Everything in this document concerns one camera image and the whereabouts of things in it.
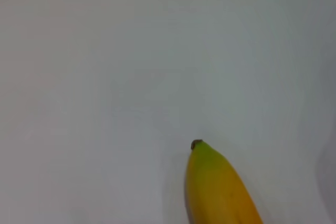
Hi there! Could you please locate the yellow banana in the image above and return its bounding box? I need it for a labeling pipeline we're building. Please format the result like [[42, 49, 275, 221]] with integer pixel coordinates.
[[184, 139, 265, 224]]

